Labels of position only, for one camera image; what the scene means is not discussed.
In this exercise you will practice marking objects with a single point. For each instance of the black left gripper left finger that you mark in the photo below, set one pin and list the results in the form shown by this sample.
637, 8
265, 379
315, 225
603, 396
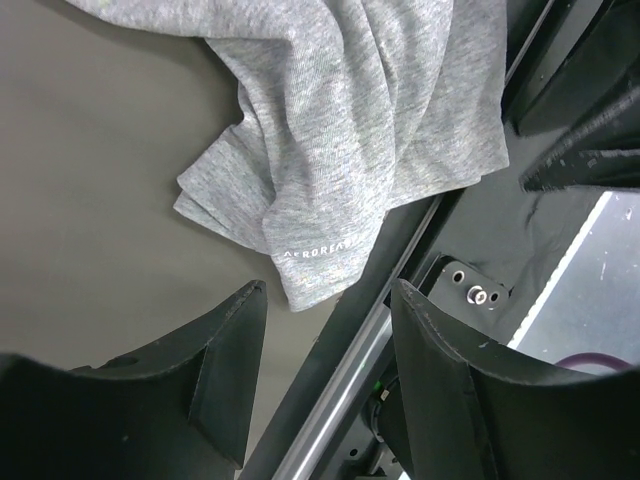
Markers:
179, 407

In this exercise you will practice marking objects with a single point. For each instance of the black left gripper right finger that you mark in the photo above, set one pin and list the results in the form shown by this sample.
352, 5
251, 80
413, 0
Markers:
477, 409

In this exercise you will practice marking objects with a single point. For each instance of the grey adidas t-shirt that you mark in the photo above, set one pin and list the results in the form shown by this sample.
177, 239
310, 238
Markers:
349, 110

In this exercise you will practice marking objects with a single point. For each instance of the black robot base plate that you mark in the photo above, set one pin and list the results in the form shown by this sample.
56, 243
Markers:
519, 240

